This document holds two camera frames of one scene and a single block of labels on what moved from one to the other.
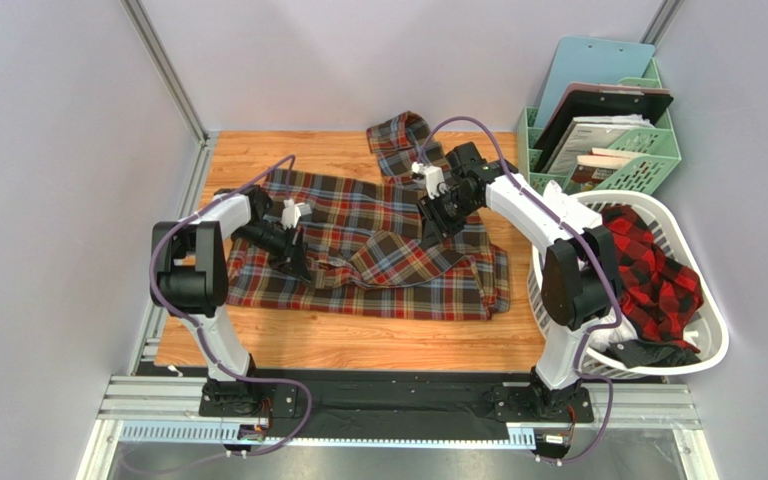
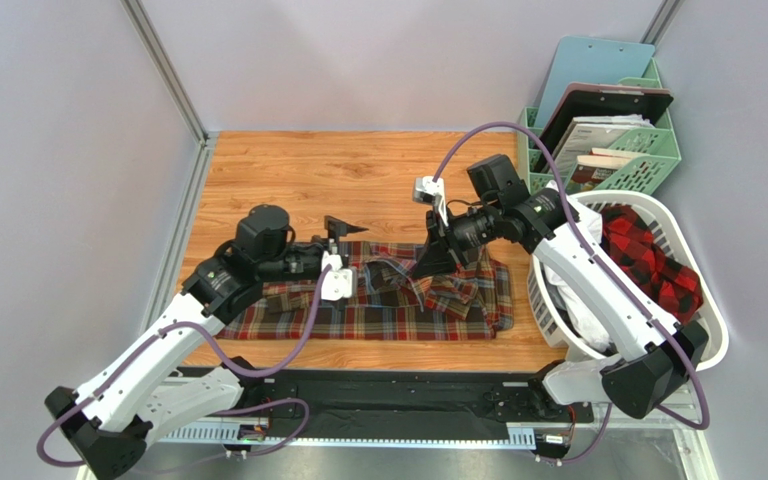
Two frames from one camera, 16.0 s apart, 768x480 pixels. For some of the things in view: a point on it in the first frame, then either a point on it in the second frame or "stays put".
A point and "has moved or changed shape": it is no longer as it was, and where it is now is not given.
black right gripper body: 438,211 to 442,235
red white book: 591,169 stays put
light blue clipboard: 590,61 stays put
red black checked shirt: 660,296 stays put
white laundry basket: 710,334 stays put
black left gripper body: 281,244 to 331,244
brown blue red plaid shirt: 368,250 has moved or changed shape
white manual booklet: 589,132 stays put
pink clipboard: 606,87 stays put
